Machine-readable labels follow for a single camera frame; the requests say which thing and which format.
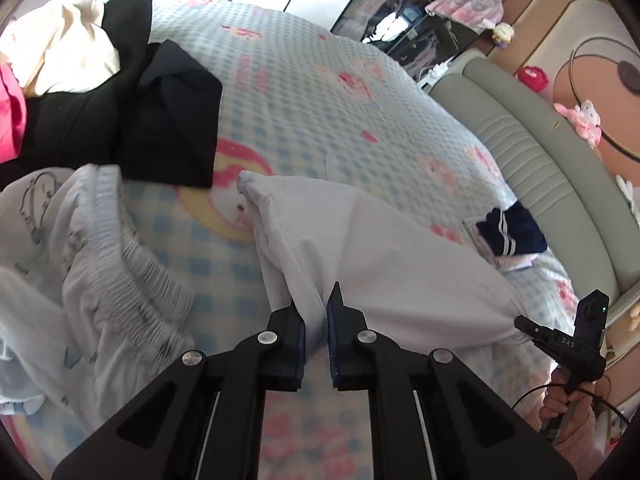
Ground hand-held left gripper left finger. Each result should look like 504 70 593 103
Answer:
51 297 307 480

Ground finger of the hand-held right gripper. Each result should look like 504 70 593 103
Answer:
514 314 552 348

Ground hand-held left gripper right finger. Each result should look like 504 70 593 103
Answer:
326 281 576 480

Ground white t-shirt navy trim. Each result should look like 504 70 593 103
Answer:
237 170 531 356

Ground person's right forearm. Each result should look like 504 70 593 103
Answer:
540 395 626 461

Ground folded pale clothes stack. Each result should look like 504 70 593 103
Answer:
465 217 541 273

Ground person's right hand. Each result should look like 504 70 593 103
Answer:
538 372 598 426

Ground navy sweater with white stripes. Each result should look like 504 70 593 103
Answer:
475 203 548 257

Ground grey-green padded headboard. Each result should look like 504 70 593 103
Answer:
430 52 640 321

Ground pink white plush toy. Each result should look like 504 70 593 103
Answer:
554 100 603 148

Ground white cartoon print pajama pants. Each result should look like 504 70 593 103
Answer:
0 164 196 428

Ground checkered cartoon cat blanket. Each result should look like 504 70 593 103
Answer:
0 0 573 480

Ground red round plush toy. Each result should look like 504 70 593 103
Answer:
517 65 551 92

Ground black jacket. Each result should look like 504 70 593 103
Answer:
0 0 223 190

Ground small yellow white plush toy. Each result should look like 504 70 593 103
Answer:
492 22 516 48

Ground pink white hanging cloth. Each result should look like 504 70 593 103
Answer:
425 0 503 28

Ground dark open wardrobe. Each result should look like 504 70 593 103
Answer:
330 0 486 78

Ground pink garment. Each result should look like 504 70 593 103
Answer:
0 62 27 163

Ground cream garment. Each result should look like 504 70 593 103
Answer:
0 0 123 98

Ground black cable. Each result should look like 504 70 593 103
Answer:
510 382 631 426

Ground white wall charger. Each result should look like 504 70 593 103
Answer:
417 62 453 86

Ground round wall ring decoration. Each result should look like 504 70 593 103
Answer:
570 37 640 161

